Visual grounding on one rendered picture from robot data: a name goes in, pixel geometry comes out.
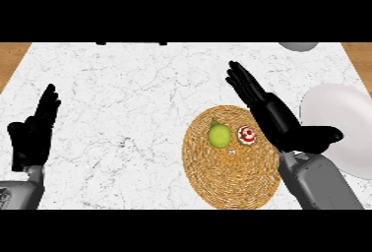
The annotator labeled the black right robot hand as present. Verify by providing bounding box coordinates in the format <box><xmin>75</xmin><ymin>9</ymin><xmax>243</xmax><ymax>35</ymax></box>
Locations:
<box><xmin>224</xmin><ymin>60</ymin><xmax>345</xmax><ymax>155</ymax></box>

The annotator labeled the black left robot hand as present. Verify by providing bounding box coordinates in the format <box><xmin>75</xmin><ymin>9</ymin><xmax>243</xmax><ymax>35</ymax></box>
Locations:
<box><xmin>5</xmin><ymin>83</ymin><xmax>61</xmax><ymax>173</ymax></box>

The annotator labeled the green pear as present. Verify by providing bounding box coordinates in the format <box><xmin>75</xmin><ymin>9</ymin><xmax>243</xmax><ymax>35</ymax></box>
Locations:
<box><xmin>206</xmin><ymin>118</ymin><xmax>233</xmax><ymax>150</ymax></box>

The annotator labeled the white plate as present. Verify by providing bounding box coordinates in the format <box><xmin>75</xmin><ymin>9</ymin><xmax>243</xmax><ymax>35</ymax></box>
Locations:
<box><xmin>298</xmin><ymin>83</ymin><xmax>372</xmax><ymax>181</ymax></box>

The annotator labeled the round woven wicker placemat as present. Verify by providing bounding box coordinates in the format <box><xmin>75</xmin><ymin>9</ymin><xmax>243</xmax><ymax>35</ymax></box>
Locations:
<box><xmin>181</xmin><ymin>104</ymin><xmax>281</xmax><ymax>210</ymax></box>

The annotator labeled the grey round object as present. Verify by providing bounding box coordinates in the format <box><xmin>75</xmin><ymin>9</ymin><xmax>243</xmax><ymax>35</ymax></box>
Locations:
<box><xmin>277</xmin><ymin>42</ymin><xmax>320</xmax><ymax>53</ymax></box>

